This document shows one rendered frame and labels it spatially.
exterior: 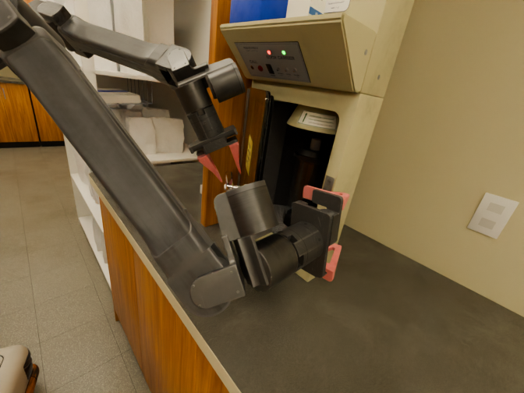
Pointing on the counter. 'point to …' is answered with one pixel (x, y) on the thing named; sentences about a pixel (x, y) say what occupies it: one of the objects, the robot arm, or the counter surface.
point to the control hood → (313, 47)
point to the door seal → (267, 136)
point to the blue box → (257, 10)
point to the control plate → (259, 49)
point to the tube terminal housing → (347, 103)
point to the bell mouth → (314, 119)
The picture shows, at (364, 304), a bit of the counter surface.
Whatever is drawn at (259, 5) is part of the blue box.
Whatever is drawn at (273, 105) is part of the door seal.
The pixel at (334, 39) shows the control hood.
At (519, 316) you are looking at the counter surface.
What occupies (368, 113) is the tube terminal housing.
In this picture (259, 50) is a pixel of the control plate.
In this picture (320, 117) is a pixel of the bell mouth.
